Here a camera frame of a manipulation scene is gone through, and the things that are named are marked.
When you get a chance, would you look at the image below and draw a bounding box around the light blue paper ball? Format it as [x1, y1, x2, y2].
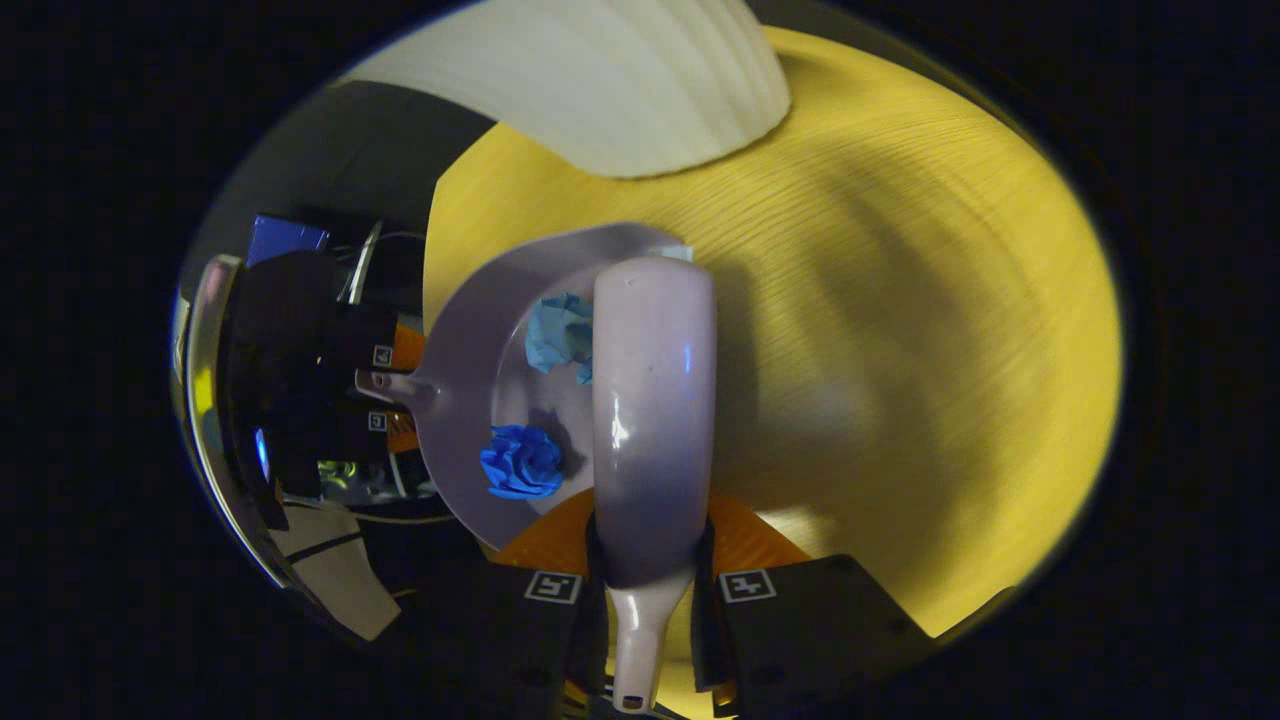
[524, 291, 597, 387]

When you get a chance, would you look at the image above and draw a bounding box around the dark blue paper ball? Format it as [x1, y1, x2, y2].
[479, 423, 565, 500]

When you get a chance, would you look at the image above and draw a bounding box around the white ribbed garbage bin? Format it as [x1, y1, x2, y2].
[338, 0, 792, 180]

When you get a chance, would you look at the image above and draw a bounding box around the wooden desktop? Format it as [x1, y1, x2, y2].
[421, 24, 1124, 720]

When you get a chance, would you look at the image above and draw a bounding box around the small lilac broom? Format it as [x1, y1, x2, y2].
[589, 254, 720, 715]

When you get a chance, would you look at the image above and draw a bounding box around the lilac plastic dustpan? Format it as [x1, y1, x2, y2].
[354, 221, 697, 552]

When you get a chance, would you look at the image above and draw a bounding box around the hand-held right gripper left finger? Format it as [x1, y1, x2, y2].
[398, 489, 612, 720]

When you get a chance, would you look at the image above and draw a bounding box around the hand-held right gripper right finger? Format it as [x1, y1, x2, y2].
[689, 490, 938, 720]

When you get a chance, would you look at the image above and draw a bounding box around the blue box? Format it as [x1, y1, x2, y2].
[246, 213, 332, 268]

